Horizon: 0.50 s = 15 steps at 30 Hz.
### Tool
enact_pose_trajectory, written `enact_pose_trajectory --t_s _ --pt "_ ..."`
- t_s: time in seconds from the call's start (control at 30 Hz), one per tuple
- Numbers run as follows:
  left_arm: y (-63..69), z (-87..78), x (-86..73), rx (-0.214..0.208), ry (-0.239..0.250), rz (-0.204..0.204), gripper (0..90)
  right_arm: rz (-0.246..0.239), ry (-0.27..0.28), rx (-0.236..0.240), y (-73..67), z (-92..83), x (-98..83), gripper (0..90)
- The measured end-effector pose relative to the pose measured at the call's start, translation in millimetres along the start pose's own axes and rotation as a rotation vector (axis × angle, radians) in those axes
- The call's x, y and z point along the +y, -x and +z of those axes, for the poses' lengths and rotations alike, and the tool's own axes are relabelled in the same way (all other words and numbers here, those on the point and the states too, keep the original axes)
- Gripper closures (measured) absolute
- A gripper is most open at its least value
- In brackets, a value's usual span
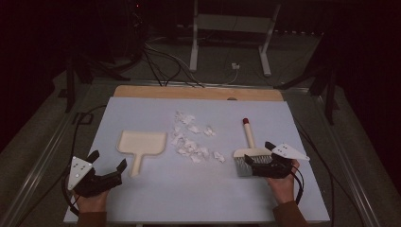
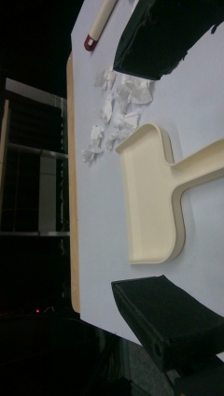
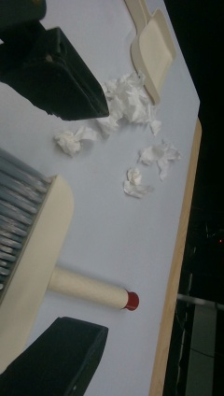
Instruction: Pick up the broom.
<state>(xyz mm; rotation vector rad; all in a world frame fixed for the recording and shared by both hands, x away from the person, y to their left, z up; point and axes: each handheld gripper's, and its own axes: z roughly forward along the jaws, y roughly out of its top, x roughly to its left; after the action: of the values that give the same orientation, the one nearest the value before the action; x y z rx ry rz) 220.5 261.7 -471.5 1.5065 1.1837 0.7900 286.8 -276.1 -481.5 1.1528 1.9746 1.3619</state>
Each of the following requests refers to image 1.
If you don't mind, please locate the white metal stand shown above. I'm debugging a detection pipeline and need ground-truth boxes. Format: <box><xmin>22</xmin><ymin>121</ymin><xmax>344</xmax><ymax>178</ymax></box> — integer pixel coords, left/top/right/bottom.
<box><xmin>188</xmin><ymin>0</ymin><xmax>282</xmax><ymax>78</ymax></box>

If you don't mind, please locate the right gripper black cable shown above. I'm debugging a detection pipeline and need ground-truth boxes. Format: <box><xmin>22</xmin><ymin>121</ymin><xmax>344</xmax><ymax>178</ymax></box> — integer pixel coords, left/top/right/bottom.
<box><xmin>291</xmin><ymin>166</ymin><xmax>305</xmax><ymax>206</ymax></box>

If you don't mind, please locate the bundle of dark cables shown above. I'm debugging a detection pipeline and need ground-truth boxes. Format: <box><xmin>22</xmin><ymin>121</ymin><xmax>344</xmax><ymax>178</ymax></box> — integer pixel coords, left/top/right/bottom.
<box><xmin>143</xmin><ymin>42</ymin><xmax>206</xmax><ymax>89</ymax></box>

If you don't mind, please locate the person's right hand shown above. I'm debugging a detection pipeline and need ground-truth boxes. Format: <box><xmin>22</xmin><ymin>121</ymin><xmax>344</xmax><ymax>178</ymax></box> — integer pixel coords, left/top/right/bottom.
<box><xmin>265</xmin><ymin>159</ymin><xmax>301</xmax><ymax>205</ymax></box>

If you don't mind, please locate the black stand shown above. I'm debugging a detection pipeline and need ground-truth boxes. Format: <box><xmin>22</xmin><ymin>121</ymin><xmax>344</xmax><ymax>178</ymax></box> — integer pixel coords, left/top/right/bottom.
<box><xmin>58</xmin><ymin>53</ymin><xmax>131</xmax><ymax>114</ymax></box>
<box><xmin>273</xmin><ymin>62</ymin><xmax>342</xmax><ymax>126</ymax></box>

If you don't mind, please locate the white work board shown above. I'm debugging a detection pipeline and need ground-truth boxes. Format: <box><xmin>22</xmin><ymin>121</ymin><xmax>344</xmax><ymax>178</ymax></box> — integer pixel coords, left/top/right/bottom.
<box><xmin>62</xmin><ymin>96</ymin><xmax>331</xmax><ymax>225</ymax></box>

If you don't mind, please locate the dark equipment rack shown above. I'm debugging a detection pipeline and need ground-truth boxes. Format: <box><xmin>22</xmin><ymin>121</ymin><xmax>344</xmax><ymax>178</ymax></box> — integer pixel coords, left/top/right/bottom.
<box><xmin>103</xmin><ymin>0</ymin><xmax>149</xmax><ymax>64</ymax></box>

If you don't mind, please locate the cream brush with red cap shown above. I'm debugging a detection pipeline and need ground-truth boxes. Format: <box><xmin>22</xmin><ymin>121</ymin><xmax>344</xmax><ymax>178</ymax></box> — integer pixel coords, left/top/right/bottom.
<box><xmin>233</xmin><ymin>117</ymin><xmax>274</xmax><ymax>178</ymax></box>

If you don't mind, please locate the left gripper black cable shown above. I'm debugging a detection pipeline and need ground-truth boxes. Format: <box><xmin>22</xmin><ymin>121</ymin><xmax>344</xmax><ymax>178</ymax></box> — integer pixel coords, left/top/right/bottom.
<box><xmin>61</xmin><ymin>164</ymin><xmax>81</xmax><ymax>218</ymax></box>

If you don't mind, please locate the white cable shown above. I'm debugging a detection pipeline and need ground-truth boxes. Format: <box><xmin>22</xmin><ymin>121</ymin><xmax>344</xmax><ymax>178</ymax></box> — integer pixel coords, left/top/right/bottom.
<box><xmin>201</xmin><ymin>67</ymin><xmax>240</xmax><ymax>87</ymax></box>

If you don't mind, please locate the cream plastic dustpan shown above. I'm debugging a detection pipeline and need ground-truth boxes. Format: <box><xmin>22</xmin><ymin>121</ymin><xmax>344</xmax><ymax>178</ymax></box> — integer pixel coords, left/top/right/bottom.
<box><xmin>115</xmin><ymin>130</ymin><xmax>168</xmax><ymax>179</ymax></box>

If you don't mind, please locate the pile of white paper scraps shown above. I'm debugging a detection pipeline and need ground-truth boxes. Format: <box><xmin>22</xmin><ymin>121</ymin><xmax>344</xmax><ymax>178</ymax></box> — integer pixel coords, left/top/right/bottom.
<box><xmin>170</xmin><ymin>109</ymin><xmax>227</xmax><ymax>165</ymax></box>

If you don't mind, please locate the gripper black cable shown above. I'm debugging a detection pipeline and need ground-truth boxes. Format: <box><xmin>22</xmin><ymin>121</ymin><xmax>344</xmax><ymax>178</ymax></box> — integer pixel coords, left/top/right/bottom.
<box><xmin>61</xmin><ymin>164</ymin><xmax>81</xmax><ymax>218</ymax></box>
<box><xmin>291</xmin><ymin>166</ymin><xmax>305</xmax><ymax>206</ymax></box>

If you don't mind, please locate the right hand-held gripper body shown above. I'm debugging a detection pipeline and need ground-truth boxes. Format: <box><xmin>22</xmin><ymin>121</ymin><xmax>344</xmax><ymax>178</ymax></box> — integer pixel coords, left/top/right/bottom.
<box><xmin>251</xmin><ymin>143</ymin><xmax>311</xmax><ymax>180</ymax></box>

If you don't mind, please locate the person's left hand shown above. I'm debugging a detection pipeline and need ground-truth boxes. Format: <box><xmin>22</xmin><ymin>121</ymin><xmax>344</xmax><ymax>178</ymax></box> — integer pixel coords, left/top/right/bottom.
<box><xmin>75</xmin><ymin>188</ymin><xmax>110</xmax><ymax>215</ymax></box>

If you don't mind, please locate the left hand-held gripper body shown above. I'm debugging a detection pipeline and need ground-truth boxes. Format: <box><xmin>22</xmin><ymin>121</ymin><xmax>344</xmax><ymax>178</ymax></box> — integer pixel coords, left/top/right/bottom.
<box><xmin>67</xmin><ymin>155</ymin><xmax>123</xmax><ymax>199</ymax></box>

